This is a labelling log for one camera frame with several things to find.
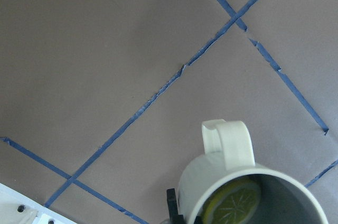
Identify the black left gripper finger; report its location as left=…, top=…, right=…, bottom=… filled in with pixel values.
left=166, top=188, right=185, bottom=224

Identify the white mug with handle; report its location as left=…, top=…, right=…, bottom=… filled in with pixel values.
left=177, top=119, right=327, bottom=223

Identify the yellow lemon slice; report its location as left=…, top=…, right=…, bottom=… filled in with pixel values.
left=200, top=176, right=261, bottom=223

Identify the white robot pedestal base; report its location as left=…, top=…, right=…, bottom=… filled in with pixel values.
left=1, top=183, right=75, bottom=224

